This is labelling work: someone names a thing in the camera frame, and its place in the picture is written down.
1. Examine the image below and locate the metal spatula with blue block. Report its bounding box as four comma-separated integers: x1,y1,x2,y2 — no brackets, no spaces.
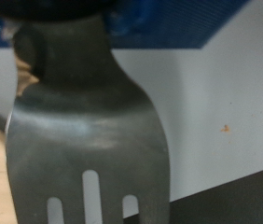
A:
0,0,251,224

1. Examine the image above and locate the silver toaster oven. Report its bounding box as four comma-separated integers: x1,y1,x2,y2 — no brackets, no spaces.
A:
0,0,263,218

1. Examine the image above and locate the grey backdrop cloth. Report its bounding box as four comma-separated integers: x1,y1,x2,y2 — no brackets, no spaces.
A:
123,163,263,224

